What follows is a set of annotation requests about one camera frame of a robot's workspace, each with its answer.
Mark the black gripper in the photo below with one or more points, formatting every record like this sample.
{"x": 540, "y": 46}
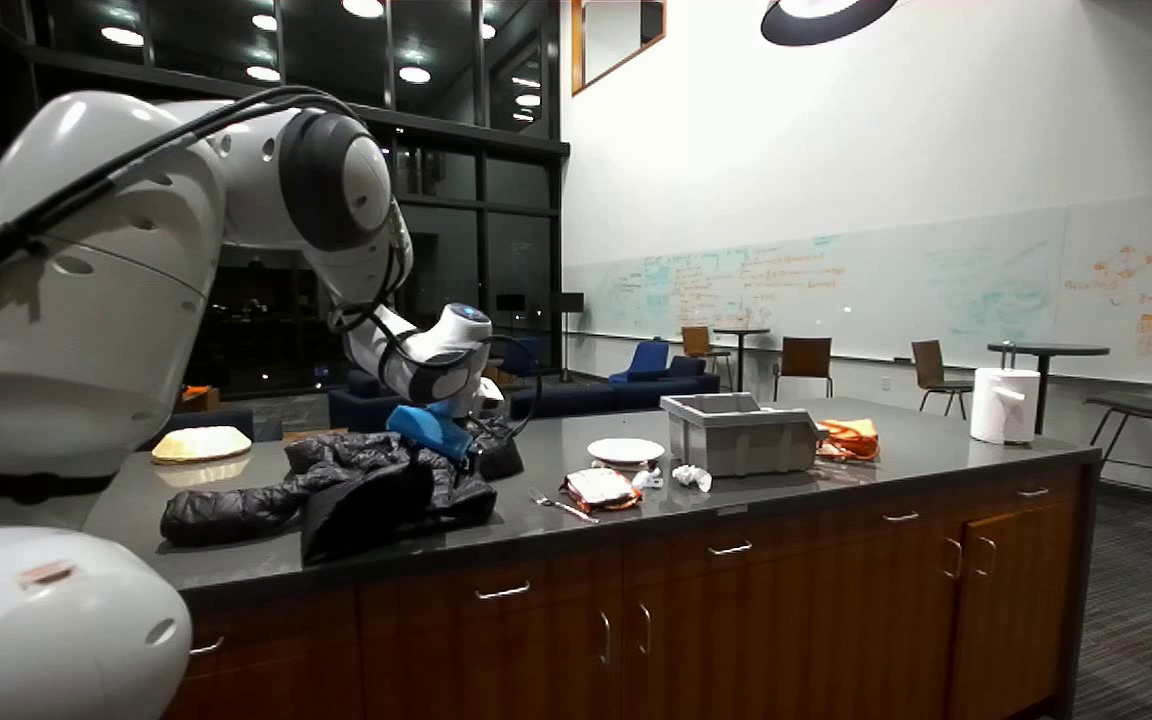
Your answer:
{"x": 488, "y": 425}

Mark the black puffer jacket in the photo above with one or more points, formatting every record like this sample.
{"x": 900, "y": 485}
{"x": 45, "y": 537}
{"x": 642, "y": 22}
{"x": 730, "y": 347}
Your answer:
{"x": 362, "y": 503}

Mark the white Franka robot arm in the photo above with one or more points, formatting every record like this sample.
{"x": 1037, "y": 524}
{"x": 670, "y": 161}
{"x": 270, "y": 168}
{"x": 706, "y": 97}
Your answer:
{"x": 70, "y": 293}

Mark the dark blue lounge chair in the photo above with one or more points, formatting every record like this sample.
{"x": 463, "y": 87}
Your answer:
{"x": 529, "y": 356}

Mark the thin stick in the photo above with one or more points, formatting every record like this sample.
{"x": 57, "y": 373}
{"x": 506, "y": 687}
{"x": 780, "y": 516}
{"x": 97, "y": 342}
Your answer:
{"x": 562, "y": 510}

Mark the dark blue sofa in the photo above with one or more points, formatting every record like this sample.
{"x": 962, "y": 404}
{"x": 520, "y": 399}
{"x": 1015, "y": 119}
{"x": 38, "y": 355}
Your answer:
{"x": 602, "y": 392}
{"x": 358, "y": 404}

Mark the white plate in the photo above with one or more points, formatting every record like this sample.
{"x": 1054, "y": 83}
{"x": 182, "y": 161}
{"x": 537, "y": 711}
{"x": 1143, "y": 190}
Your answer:
{"x": 624, "y": 449}

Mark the bright blue armchair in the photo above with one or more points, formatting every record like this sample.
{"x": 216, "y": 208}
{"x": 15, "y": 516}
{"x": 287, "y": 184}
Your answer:
{"x": 651, "y": 360}

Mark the crumpled white paper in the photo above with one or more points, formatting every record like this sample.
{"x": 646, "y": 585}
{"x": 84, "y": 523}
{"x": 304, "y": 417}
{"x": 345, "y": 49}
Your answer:
{"x": 688, "y": 478}

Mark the small orange-brown chair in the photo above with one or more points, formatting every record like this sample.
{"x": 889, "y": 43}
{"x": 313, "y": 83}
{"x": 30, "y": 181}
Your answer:
{"x": 699, "y": 342}

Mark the grey metal bin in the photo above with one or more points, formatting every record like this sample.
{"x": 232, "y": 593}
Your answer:
{"x": 743, "y": 443}

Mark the small dark table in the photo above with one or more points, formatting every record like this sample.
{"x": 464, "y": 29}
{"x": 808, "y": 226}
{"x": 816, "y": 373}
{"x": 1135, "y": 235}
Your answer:
{"x": 743, "y": 328}

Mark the orange wooden side table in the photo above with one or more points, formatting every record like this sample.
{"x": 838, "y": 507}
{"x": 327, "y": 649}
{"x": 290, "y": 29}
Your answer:
{"x": 201, "y": 399}

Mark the pale yellow dish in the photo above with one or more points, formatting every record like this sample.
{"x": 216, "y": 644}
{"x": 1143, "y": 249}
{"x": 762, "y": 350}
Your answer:
{"x": 198, "y": 447}

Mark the brown chair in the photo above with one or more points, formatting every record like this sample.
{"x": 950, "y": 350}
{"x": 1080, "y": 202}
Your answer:
{"x": 934, "y": 367}
{"x": 806, "y": 356}

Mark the round ceiling light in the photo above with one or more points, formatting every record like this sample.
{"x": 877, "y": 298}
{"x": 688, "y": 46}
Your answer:
{"x": 362, "y": 6}
{"x": 415, "y": 73}
{"x": 266, "y": 22}
{"x": 121, "y": 36}
{"x": 266, "y": 73}

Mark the orange snack bag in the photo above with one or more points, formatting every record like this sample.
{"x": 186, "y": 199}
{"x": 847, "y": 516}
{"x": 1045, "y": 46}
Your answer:
{"x": 849, "y": 443}

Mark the wooden counter cabinet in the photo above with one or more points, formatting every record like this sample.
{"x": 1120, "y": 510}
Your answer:
{"x": 802, "y": 613}

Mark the wood framed window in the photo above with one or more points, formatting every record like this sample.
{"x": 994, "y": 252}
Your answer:
{"x": 617, "y": 33}

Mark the white paper towel roll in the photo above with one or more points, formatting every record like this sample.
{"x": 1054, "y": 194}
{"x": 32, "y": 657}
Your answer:
{"x": 1007, "y": 404}

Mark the round pendant lamp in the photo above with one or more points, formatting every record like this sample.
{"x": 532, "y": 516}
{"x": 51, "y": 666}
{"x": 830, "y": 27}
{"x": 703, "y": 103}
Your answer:
{"x": 820, "y": 17}

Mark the round high table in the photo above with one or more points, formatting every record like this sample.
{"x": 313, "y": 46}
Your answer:
{"x": 1050, "y": 350}

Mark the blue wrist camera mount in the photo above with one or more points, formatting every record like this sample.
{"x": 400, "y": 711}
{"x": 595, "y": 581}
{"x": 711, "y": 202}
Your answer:
{"x": 430, "y": 434}

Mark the wall whiteboard with writing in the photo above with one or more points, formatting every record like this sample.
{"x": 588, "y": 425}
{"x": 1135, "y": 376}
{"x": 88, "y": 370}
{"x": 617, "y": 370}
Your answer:
{"x": 898, "y": 284}

